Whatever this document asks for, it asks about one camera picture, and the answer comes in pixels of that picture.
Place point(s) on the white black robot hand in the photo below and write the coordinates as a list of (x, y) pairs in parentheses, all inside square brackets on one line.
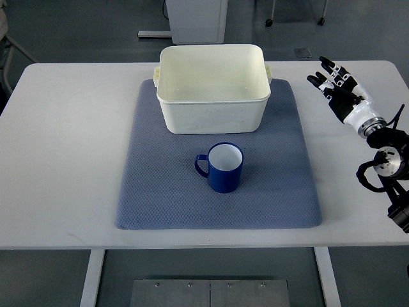
[(347, 98)]

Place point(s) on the blue mug white inside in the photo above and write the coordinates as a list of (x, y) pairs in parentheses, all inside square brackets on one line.
[(222, 166)]

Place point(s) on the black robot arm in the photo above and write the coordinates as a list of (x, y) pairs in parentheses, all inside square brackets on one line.
[(390, 164)]

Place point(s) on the white plastic box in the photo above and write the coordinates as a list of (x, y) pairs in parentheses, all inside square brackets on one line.
[(212, 89)]

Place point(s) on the grey floor outlet cover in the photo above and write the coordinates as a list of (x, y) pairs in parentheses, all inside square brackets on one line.
[(302, 53)]

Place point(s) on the right caster wheel leg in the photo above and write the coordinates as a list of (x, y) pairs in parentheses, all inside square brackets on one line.
[(321, 20)]

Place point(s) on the caster wheel leg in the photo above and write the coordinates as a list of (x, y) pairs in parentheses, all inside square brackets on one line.
[(321, 20), (270, 20)]

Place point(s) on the left caster wheel leg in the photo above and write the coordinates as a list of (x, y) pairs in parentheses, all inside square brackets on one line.
[(270, 20)]

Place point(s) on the right white table leg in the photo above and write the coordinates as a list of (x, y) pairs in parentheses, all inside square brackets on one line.
[(327, 277)]

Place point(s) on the white table leg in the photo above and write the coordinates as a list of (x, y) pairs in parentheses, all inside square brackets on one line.
[(327, 277), (92, 279)]

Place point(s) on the metal floor plate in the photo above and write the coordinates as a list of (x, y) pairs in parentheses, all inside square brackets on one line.
[(209, 292)]

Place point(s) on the left white table leg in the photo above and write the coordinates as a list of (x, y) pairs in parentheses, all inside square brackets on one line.
[(92, 279)]

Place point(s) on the white cabinet pedestal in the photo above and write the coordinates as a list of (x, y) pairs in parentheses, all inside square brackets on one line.
[(192, 22)]

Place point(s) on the grey chair frame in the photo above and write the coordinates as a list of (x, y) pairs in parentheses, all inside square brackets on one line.
[(10, 46)]

